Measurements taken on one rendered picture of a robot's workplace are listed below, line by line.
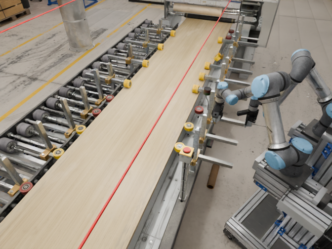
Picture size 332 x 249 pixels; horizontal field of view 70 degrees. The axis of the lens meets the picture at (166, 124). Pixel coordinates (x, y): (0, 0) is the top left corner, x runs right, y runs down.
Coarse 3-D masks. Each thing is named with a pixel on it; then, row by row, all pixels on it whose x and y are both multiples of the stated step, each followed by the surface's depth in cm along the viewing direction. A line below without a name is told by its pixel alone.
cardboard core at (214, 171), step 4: (212, 168) 271; (216, 168) 270; (212, 172) 266; (216, 172) 267; (212, 176) 262; (216, 176) 265; (208, 180) 260; (212, 180) 258; (208, 184) 255; (212, 184) 255; (212, 188) 257
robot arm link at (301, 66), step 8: (304, 56) 152; (296, 64) 152; (304, 64) 150; (312, 64) 152; (296, 72) 152; (304, 72) 150; (296, 80) 153; (288, 88) 160; (280, 96) 166; (280, 104) 171
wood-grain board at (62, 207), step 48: (192, 48) 312; (144, 96) 232; (192, 96) 232; (96, 144) 185; (144, 144) 185; (48, 192) 154; (96, 192) 154; (144, 192) 154; (0, 240) 132; (48, 240) 132; (96, 240) 132
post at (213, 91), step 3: (213, 90) 194; (210, 93) 196; (213, 93) 195; (210, 96) 198; (213, 96) 197; (210, 99) 200; (213, 99) 199; (210, 102) 202; (213, 102) 204; (210, 105) 204; (210, 108) 206; (207, 111) 209; (210, 111) 208; (210, 114) 210; (207, 117) 213; (210, 117) 212; (207, 126) 220; (207, 129) 222
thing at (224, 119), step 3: (198, 114) 220; (201, 114) 219; (222, 117) 216; (219, 120) 216; (222, 120) 215; (225, 120) 213; (228, 120) 213; (231, 120) 213; (234, 120) 213; (231, 123) 213; (234, 123) 212; (237, 123) 211; (240, 123) 210; (243, 123) 210
